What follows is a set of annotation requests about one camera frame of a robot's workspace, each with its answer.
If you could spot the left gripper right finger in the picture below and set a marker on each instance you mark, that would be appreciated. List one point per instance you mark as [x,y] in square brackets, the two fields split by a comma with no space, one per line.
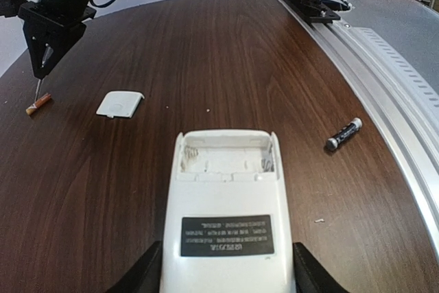
[310,275]

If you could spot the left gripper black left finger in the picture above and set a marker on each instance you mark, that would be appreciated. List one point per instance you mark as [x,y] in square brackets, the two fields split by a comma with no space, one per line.
[144,275]

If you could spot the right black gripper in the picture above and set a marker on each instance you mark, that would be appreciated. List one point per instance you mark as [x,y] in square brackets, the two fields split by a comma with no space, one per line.
[60,31]

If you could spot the clear handle screwdriver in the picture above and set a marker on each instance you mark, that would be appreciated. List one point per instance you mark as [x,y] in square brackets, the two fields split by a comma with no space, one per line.
[46,56]

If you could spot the orange battery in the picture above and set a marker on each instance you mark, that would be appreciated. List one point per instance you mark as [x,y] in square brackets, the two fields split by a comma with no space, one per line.
[38,104]

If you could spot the white battery cover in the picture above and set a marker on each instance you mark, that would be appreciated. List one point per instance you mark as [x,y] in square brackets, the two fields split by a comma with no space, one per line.
[121,104]

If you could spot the white red remote control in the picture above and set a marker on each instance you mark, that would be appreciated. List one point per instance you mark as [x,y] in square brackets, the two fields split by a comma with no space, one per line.
[227,225]

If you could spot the black battery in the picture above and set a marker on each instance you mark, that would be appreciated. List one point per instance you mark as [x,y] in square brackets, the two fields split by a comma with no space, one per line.
[344,134]

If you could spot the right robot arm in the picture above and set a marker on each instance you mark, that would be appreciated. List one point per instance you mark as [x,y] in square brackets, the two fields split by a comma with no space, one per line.
[72,8]

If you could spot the front aluminium rail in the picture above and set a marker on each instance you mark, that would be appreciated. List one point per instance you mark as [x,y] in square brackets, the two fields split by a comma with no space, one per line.
[401,104]

